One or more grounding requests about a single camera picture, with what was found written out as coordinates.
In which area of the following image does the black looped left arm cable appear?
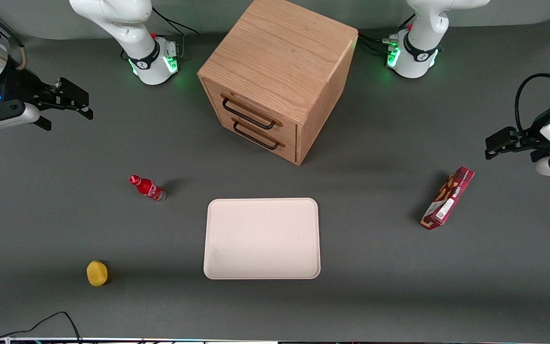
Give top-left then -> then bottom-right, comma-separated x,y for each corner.
515,73 -> 550,135

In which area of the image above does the black metal drawer handle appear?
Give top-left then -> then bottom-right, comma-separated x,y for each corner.
221,95 -> 283,130
232,117 -> 286,151

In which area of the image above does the thin black table-edge cable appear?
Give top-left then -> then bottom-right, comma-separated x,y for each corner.
0,311 -> 83,344

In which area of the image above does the wooden drawer with higher handle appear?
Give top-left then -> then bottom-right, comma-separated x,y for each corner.
202,78 -> 298,145

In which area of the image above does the cream rectangular plastic tray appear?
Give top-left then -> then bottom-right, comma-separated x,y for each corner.
203,197 -> 321,280

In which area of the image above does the oak wooden drawer cabinet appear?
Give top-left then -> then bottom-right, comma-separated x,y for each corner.
197,0 -> 359,166

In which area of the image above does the wooden drawer with lower handle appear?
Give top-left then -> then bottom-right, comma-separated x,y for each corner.
213,104 -> 298,164

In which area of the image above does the black left arm base cable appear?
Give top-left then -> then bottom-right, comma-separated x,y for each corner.
358,32 -> 394,45
360,38 -> 394,58

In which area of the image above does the black right arm base cable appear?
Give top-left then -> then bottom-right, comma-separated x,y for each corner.
152,7 -> 200,60

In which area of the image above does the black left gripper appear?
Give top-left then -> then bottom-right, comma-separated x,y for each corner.
485,103 -> 550,162

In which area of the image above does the red tartan shortbread box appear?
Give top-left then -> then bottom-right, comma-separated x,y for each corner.
420,166 -> 475,231

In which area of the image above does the small red soda bottle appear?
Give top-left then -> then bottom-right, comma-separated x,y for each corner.
128,174 -> 167,203

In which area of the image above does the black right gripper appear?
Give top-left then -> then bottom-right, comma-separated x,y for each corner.
0,67 -> 94,131

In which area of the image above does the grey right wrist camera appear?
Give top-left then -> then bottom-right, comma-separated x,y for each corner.
0,99 -> 42,139

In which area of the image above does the black arm base cable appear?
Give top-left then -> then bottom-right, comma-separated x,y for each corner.
360,38 -> 394,58
152,7 -> 200,60
358,32 -> 394,45

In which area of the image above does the yellow lemon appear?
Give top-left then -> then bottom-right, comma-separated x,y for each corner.
86,260 -> 109,287

